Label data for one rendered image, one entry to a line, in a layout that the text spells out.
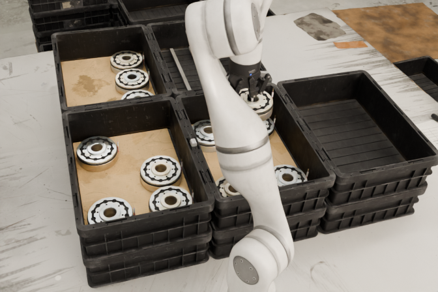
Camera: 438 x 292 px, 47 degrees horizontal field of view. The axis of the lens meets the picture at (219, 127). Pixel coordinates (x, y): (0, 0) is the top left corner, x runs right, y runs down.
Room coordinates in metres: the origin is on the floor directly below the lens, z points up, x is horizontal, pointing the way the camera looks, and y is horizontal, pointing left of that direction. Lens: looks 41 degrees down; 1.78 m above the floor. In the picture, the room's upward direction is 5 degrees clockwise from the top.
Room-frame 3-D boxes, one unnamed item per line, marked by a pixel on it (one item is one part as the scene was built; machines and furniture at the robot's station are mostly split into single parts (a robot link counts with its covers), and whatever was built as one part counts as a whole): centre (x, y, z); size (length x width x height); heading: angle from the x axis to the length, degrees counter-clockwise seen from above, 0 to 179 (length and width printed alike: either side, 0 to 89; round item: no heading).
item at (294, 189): (0.97, -0.08, 0.92); 0.40 x 0.30 x 0.02; 21
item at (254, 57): (1.02, -0.04, 1.17); 0.11 x 0.09 x 0.06; 24
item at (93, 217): (0.74, 0.23, 0.86); 0.10 x 0.10 x 0.01
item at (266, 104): (1.02, -0.08, 1.01); 0.10 x 0.10 x 0.01
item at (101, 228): (0.87, 0.20, 0.92); 0.40 x 0.30 x 0.02; 21
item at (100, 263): (0.87, 0.20, 0.76); 0.40 x 0.30 x 0.12; 21
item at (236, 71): (1.00, -0.05, 1.10); 0.08 x 0.08 x 0.09
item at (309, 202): (0.97, -0.08, 0.87); 0.40 x 0.30 x 0.11; 21
